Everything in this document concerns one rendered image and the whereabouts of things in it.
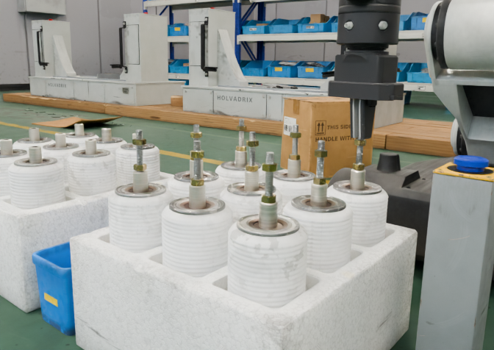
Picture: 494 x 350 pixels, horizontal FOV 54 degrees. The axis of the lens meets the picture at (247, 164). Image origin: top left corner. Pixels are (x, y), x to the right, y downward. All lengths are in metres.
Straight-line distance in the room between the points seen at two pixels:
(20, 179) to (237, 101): 2.41
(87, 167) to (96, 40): 7.21
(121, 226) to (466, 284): 0.46
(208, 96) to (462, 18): 2.60
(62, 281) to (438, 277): 0.56
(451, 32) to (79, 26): 7.32
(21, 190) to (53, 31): 4.30
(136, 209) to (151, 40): 3.43
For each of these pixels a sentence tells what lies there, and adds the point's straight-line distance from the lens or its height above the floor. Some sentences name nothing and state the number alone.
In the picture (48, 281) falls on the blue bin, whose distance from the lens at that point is 0.88.
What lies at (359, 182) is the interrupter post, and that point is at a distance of 0.76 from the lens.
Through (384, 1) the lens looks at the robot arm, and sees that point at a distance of 0.72.
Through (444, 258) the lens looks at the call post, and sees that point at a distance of 0.67.
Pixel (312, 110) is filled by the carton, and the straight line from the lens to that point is 1.84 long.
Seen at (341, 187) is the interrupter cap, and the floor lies 0.25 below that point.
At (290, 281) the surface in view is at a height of 0.20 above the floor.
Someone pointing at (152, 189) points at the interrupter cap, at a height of 0.25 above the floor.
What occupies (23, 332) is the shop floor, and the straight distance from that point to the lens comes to 0.92.
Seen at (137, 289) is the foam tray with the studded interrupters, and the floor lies 0.15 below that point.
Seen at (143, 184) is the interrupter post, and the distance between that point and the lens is 0.73.
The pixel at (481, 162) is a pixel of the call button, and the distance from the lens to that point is 0.65.
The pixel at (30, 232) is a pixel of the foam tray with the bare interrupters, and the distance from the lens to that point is 0.92.
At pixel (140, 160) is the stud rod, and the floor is 0.30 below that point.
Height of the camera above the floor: 0.44
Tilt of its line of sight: 12 degrees down
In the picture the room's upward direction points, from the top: 1 degrees clockwise
